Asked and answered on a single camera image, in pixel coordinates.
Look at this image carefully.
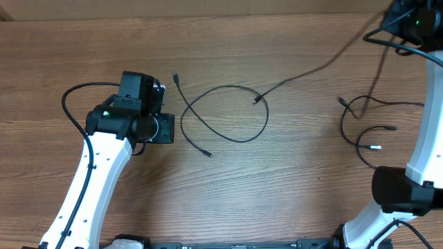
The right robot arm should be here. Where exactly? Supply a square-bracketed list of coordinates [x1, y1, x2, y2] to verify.
[327, 1, 442, 248]

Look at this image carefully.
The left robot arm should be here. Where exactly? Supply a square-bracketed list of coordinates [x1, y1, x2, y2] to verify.
[38, 71, 175, 248]

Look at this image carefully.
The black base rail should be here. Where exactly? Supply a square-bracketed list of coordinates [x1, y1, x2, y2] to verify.
[150, 239, 330, 249]

